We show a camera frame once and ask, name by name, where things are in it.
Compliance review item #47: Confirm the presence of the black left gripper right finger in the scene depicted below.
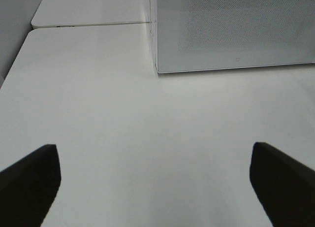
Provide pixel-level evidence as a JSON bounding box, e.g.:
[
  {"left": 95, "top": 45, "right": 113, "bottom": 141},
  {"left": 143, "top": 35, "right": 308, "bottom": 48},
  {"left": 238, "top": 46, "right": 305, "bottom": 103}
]
[{"left": 249, "top": 142, "right": 315, "bottom": 227}]

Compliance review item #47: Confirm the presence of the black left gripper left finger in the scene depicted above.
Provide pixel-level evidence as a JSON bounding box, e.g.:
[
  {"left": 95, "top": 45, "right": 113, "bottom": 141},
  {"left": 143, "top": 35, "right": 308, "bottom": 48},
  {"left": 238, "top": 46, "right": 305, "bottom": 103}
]
[{"left": 0, "top": 144, "right": 61, "bottom": 227}]

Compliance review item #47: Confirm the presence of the white microwave oven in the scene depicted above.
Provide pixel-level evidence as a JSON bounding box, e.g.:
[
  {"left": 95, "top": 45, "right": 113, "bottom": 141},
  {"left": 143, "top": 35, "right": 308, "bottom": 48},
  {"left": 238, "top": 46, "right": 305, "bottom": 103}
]
[{"left": 147, "top": 0, "right": 315, "bottom": 75}]

